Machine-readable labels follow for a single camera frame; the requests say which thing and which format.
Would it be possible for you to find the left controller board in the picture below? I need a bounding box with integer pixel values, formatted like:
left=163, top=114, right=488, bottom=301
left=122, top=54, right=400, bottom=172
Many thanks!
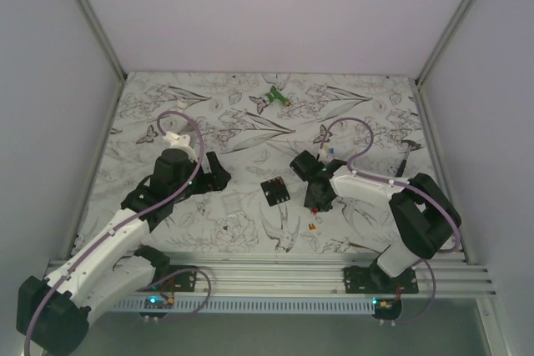
left=144, top=295, right=174, bottom=310

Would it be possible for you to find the aluminium frame rail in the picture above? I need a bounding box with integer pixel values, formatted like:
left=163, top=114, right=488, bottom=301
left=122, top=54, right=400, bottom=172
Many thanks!
left=45, top=252, right=497, bottom=299

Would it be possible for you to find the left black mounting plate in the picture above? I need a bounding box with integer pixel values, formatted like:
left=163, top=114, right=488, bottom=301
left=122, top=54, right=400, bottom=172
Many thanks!
left=124, top=265, right=199, bottom=295

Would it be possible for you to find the black mounting plate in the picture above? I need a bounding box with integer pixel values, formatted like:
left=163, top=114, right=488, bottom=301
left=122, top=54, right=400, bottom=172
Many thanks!
left=343, top=266, right=419, bottom=294
left=124, top=265, right=199, bottom=295

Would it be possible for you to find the controller board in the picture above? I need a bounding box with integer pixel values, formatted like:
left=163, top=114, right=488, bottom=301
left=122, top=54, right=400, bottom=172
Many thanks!
left=372, top=298, right=402, bottom=311
left=144, top=295, right=174, bottom=310

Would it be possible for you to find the black fuse box base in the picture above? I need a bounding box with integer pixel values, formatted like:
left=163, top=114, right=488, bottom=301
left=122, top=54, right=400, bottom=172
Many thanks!
left=260, top=177, right=290, bottom=207

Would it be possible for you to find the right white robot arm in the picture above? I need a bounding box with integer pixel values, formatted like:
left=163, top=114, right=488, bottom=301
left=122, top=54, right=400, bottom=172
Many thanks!
left=290, top=151, right=461, bottom=293

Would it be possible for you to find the white slotted cable duct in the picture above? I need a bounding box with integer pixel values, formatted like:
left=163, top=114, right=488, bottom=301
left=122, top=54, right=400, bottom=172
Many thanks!
left=112, top=296, right=375, bottom=315

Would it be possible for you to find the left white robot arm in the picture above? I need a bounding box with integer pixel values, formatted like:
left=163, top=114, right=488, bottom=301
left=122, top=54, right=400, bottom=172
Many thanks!
left=16, top=148, right=231, bottom=355

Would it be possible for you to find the white and grey pipe fitting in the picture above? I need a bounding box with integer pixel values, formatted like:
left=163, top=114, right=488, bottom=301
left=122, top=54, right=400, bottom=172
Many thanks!
left=176, top=100, right=197, bottom=137

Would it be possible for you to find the clear fuse box cover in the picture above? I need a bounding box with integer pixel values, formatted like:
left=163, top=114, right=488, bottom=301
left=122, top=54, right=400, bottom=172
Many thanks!
left=221, top=193, right=243, bottom=215

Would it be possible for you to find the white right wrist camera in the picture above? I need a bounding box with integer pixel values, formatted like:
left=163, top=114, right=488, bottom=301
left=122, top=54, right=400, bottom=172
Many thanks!
left=317, top=148, right=329, bottom=163

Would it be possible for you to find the right controller board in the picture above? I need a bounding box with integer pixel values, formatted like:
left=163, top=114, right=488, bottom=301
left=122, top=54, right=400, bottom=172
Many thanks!
left=372, top=298, right=402, bottom=311

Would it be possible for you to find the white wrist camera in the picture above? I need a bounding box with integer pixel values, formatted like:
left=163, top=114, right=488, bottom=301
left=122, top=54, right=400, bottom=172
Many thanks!
left=163, top=132, right=198, bottom=163
left=317, top=148, right=329, bottom=163

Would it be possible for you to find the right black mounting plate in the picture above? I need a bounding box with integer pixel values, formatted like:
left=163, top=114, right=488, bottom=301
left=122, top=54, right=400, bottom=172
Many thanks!
left=343, top=266, right=419, bottom=294

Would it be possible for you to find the small grey hammer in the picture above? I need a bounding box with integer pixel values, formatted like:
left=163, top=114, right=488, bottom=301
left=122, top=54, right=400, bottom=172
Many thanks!
left=395, top=139, right=420, bottom=178

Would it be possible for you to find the floral printed table mat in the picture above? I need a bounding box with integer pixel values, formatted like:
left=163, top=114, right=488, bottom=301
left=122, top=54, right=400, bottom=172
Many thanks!
left=74, top=73, right=434, bottom=254

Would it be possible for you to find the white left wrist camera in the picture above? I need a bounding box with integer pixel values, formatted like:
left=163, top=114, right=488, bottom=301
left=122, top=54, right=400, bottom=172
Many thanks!
left=163, top=132, right=198, bottom=163

